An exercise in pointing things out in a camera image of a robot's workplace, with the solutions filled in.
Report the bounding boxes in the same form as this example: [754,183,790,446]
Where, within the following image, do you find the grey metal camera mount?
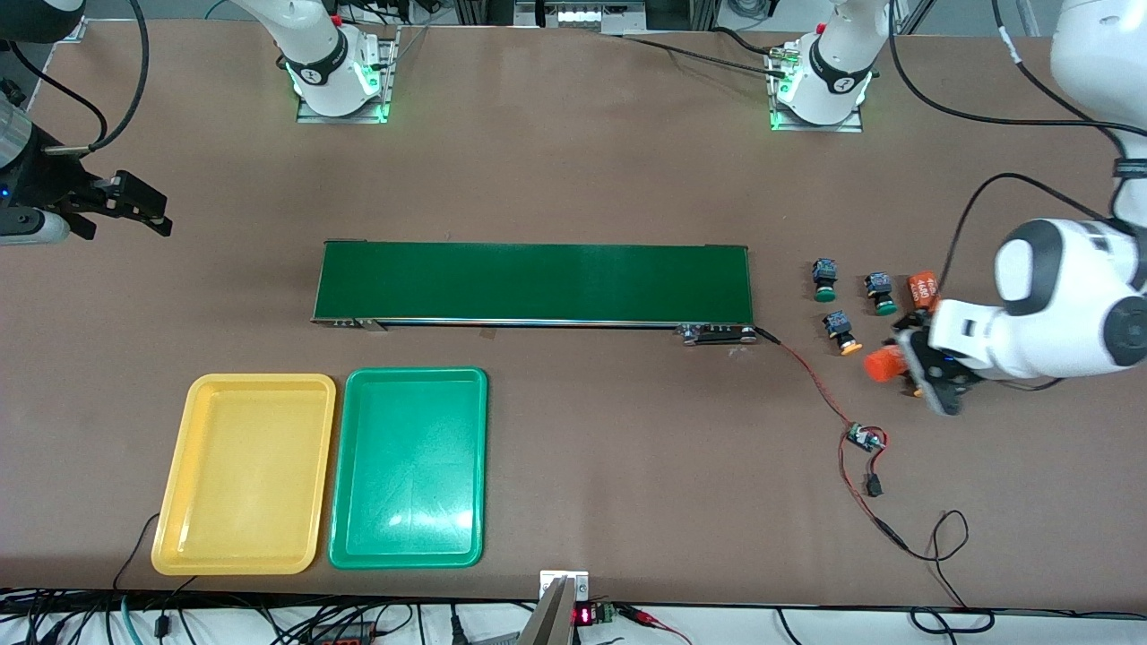
[518,570,591,645]

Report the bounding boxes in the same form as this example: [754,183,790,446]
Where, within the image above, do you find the aluminium frame structure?
[453,0,718,32]

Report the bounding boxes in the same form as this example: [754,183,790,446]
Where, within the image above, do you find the thin black cable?
[112,512,194,594]

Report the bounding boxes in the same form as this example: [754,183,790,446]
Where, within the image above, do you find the black table cable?
[618,25,794,80]

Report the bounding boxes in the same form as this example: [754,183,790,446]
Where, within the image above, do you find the yellow plastic tray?
[151,373,337,576]

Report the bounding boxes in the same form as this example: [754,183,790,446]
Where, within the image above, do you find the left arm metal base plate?
[771,85,864,133]

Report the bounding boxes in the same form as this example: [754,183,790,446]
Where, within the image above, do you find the green plastic tray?
[328,366,489,571]

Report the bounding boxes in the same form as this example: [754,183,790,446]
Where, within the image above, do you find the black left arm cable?
[878,0,1147,270]

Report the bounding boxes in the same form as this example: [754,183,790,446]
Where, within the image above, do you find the orange 4680 cylinder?
[907,271,940,316]
[864,346,908,384]

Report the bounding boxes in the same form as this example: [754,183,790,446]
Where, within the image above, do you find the red black power lead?
[838,443,970,610]

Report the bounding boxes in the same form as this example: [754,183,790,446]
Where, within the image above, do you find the green conveyor belt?
[311,239,758,346]

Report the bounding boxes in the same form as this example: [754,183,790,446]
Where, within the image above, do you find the black power strip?
[305,621,377,645]

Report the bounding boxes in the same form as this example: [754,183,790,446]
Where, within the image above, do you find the red black motor wire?
[755,327,857,431]

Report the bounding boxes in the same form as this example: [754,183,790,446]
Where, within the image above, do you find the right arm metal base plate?
[296,25,401,125]

